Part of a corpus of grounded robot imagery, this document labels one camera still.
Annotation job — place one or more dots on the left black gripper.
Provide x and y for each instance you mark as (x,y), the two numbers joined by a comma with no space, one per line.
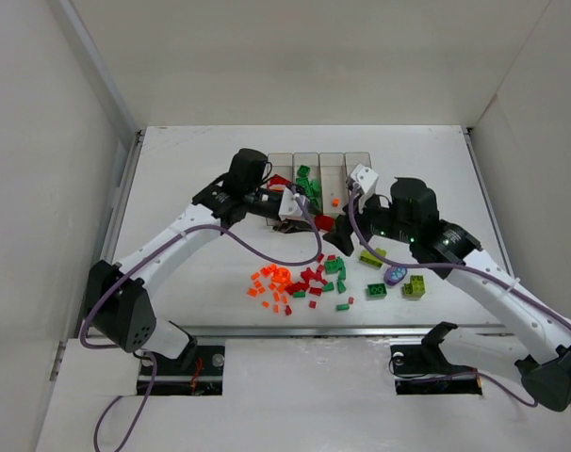
(289,222)

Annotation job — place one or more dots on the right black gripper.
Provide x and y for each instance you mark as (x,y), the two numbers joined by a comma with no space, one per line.
(353,222)

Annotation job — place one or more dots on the lime green stepped brick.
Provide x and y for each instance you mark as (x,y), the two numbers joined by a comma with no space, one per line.
(368,258)

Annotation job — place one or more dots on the tall green lego stack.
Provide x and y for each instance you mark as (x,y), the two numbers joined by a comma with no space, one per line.
(303,171)

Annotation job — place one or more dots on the red flower lego piece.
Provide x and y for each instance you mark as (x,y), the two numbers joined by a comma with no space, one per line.
(324,223)

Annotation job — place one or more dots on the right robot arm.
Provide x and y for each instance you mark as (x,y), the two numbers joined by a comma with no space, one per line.
(540,358)

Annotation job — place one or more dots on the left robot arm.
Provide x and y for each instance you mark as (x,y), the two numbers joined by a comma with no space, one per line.
(119,296)

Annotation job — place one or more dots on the red long lego brick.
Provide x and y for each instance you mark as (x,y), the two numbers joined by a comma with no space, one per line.
(278,183)

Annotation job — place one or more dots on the clear container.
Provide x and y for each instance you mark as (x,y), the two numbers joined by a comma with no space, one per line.
(282,164)
(352,160)
(312,161)
(333,178)

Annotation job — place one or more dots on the purple flower lego piece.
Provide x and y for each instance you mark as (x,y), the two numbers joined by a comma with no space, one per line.
(394,275)

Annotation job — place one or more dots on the orange round lego piece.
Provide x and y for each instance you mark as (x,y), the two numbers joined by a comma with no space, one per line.
(281,275)

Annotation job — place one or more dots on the green square lego brick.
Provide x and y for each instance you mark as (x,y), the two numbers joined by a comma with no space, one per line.
(376,290)

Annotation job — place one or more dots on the lime green lego brick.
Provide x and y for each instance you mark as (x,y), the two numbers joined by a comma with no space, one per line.
(415,288)

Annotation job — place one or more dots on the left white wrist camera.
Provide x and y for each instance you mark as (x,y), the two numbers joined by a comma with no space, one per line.
(292,205)

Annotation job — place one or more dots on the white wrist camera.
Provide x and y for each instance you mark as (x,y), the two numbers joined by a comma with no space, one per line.
(366,179)
(292,205)

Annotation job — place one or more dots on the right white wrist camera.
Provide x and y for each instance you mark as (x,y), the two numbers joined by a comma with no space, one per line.
(366,179)

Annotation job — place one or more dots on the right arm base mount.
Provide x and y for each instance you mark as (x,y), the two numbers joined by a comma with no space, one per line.
(423,371)

